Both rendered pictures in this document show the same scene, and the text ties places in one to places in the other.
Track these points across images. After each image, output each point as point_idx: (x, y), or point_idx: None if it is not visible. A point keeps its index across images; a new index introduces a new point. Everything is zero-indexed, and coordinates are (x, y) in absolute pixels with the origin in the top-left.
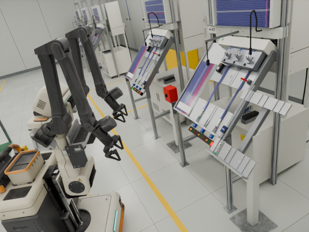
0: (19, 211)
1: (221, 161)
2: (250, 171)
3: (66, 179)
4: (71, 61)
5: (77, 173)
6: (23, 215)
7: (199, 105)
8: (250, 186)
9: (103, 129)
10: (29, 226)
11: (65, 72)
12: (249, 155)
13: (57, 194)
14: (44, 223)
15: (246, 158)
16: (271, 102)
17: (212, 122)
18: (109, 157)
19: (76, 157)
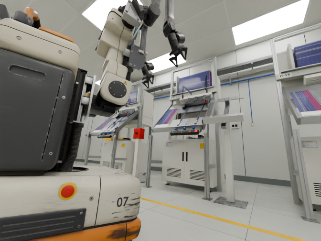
0: (55, 47)
1: (221, 116)
2: (243, 116)
3: (112, 75)
4: None
5: (125, 75)
6: (55, 56)
7: (175, 122)
8: (229, 156)
9: (178, 35)
10: (48, 77)
11: None
12: (226, 129)
13: (80, 96)
14: (71, 92)
15: (235, 114)
16: (231, 97)
17: (190, 123)
18: (181, 50)
19: (136, 57)
